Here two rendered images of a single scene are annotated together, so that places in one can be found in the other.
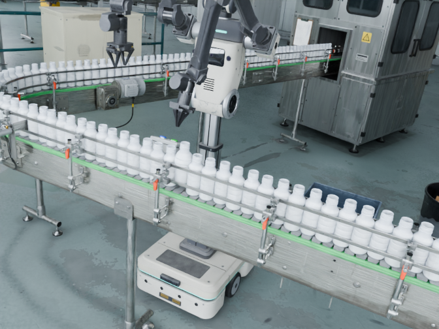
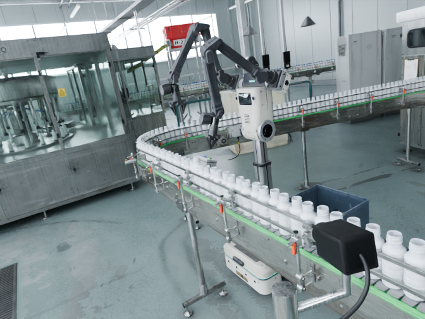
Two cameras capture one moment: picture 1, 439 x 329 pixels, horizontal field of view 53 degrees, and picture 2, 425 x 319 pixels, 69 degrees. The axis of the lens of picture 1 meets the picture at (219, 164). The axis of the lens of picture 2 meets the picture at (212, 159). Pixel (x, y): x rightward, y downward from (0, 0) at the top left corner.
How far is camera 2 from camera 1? 95 cm
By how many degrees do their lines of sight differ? 34
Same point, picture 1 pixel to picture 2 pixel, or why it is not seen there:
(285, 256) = (245, 236)
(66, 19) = (231, 97)
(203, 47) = (212, 93)
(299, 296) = not seen: hidden behind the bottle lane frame
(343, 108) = not seen: outside the picture
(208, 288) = (260, 270)
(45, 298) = (173, 265)
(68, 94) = (197, 140)
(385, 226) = (293, 210)
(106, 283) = (210, 261)
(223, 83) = (254, 116)
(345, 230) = (272, 214)
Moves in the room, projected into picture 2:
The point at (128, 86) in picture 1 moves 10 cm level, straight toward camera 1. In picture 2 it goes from (232, 130) to (229, 132)
